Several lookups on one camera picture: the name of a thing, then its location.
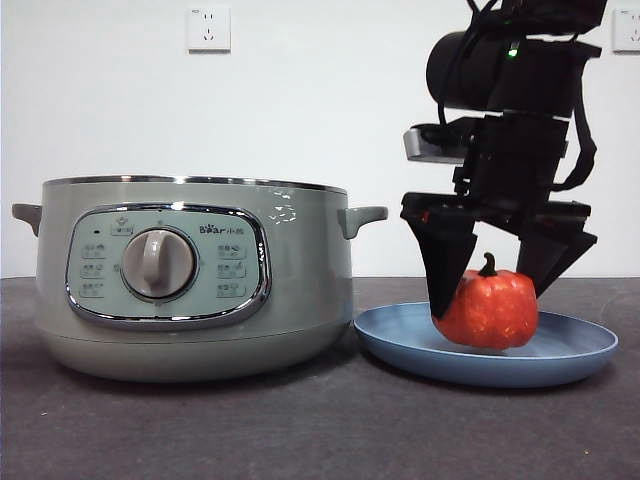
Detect orange toy pumpkin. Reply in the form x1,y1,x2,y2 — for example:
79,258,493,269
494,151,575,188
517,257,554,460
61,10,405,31
432,252,540,350

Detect pale green electric steamer pot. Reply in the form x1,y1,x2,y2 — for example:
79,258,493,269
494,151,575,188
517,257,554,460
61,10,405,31
10,174,390,384

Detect white wall socket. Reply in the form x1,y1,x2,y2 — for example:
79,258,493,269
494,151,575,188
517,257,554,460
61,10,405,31
612,7,640,54
187,7,232,55

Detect blue round plate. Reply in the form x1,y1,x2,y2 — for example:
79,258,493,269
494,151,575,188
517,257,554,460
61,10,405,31
353,301,620,389

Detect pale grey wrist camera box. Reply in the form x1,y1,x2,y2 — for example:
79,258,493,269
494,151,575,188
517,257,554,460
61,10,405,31
403,123,474,164

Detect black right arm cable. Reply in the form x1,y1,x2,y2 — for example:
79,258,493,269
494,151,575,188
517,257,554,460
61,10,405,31
551,49,599,193

